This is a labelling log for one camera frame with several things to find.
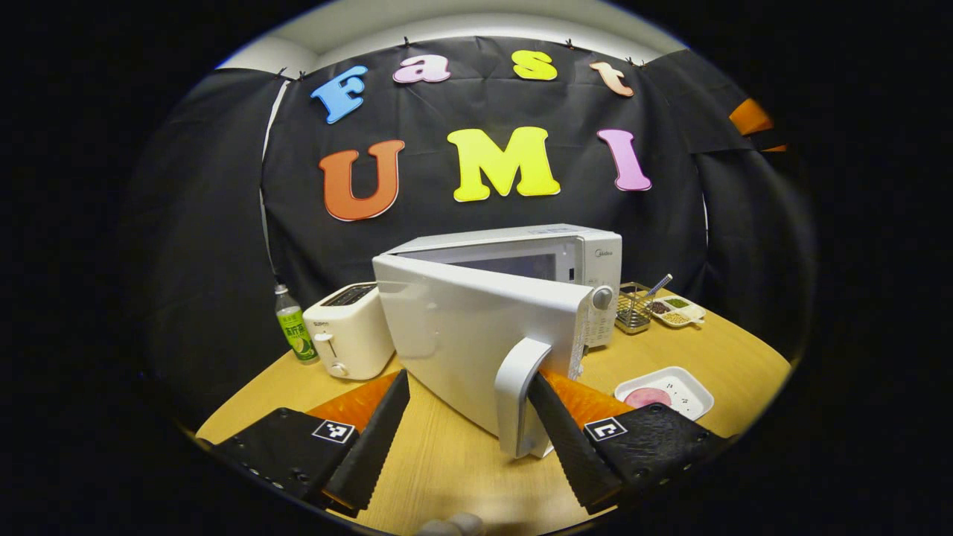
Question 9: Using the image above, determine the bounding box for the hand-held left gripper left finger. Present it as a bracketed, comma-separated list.
[212, 368, 412, 514]

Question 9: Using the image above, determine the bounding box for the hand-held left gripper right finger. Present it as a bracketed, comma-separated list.
[527, 370, 734, 516]

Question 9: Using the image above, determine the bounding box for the pink ham slice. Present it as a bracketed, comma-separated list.
[624, 386, 672, 409]

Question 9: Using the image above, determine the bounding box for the white square cherry plate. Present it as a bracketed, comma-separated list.
[614, 366, 715, 421]

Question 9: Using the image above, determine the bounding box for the white microwave oven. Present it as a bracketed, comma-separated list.
[372, 223, 623, 459]

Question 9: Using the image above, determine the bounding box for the white toaster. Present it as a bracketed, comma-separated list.
[302, 282, 395, 381]

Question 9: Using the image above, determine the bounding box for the green drink bottle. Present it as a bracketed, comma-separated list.
[273, 283, 319, 365]

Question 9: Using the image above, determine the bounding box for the white divided bean dish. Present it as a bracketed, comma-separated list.
[649, 295, 707, 329]

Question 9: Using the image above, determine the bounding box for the metal wire basket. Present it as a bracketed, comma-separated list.
[615, 282, 656, 335]

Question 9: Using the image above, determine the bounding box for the checked handle spoon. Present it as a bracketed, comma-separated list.
[639, 273, 674, 306]

